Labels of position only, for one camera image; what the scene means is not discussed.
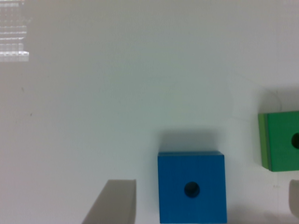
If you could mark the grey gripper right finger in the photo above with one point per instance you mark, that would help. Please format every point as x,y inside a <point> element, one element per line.
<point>294,197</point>

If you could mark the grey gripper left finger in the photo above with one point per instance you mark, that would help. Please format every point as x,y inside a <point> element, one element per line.
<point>116,204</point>

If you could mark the blue square block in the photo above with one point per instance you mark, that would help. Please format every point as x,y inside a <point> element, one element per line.
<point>192,187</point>

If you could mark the green square block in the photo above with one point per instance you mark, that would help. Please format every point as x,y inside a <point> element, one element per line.
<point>279,140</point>

